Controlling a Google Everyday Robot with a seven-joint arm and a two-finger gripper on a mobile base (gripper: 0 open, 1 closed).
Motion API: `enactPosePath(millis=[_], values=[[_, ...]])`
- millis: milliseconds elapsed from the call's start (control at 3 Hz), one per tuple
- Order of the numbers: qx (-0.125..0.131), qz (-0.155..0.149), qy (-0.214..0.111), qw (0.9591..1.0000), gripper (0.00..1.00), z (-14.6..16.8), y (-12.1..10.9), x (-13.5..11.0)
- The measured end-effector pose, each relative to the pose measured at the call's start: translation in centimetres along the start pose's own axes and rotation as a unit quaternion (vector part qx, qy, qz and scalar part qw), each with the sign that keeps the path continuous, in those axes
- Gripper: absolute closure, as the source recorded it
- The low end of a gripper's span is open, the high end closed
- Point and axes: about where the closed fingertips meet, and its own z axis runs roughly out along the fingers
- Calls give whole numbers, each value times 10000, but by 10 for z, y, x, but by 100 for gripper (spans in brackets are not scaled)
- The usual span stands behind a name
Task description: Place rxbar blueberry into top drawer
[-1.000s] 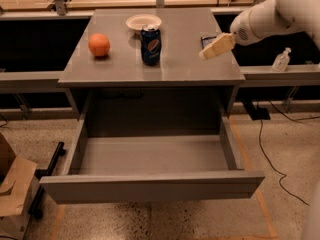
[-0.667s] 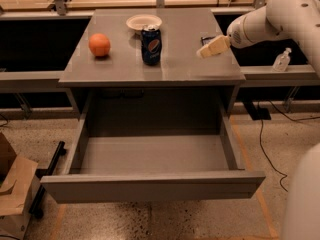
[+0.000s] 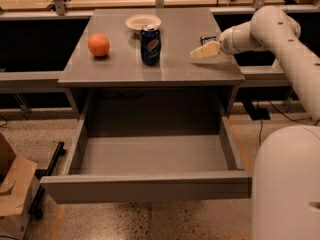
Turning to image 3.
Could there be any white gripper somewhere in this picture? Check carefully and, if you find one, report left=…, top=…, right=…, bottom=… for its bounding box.
left=190, top=22, right=253, bottom=59

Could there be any dark blue rxbar wrapper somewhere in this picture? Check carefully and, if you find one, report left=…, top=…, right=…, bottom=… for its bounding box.
left=200, top=36, right=216, bottom=45

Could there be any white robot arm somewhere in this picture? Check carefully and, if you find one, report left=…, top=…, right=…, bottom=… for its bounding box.
left=190, top=6, right=320, bottom=240

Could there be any grey drawer cabinet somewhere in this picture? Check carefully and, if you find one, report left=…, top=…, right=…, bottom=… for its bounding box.
left=58, top=8, right=244, bottom=111

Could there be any open grey top drawer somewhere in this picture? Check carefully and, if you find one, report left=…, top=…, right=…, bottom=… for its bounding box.
left=39, top=92, right=253, bottom=205

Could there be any blue pepsi can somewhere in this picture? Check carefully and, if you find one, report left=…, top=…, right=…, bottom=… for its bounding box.
left=140, top=24, right=161, bottom=66

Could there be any white paper bowl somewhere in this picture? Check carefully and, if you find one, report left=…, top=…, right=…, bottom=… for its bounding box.
left=125, top=14, right=161, bottom=34

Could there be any black floor power box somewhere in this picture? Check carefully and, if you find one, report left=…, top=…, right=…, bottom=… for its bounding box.
left=242, top=100, right=270, bottom=121

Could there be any orange fruit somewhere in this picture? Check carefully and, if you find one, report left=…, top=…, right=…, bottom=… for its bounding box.
left=88, top=33, right=110, bottom=57

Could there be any brown cardboard box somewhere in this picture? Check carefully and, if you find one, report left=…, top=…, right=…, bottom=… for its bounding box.
left=0, top=134, right=37, bottom=240

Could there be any black cart base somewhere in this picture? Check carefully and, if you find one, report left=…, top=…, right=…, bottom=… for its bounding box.
left=28, top=141, right=67, bottom=220

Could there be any grey metal rail frame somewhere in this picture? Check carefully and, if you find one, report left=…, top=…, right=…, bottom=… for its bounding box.
left=1, top=6, right=319, bottom=92

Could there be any black floor cable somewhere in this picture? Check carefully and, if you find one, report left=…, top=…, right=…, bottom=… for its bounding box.
left=258, top=100, right=313, bottom=147

